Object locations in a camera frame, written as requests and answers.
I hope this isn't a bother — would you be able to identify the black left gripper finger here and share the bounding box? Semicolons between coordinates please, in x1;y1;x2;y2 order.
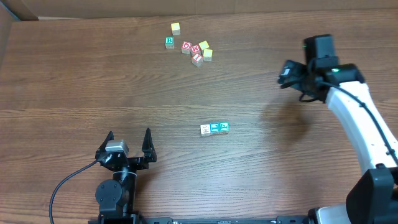
97;131;114;153
142;128;155;157

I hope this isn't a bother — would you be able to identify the green letter wooden block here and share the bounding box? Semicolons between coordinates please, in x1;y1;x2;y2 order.
219;122;229;134

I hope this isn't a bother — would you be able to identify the red I wooden block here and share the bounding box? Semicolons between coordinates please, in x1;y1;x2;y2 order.
192;54;203;67

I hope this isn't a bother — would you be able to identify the red M wooden block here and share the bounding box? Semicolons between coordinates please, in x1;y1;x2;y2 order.
190;44;201;56

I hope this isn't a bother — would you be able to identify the yellow wooden block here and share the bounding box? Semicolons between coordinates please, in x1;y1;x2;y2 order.
199;40;210;51
170;22;181;35
203;49;213;62

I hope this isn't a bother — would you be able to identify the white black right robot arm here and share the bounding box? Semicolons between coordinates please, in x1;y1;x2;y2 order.
294;34;397;223

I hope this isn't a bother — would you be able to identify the red O wooden block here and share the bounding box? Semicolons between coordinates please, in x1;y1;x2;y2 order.
181;41;192;55

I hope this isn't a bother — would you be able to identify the green B wooden block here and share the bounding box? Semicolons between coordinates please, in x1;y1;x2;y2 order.
165;36;174;49

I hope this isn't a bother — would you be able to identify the yellow top wooden block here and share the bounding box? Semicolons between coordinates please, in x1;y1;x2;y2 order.
170;22;181;35

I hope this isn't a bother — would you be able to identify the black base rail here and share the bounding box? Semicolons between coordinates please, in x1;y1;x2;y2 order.
88;214;365;224

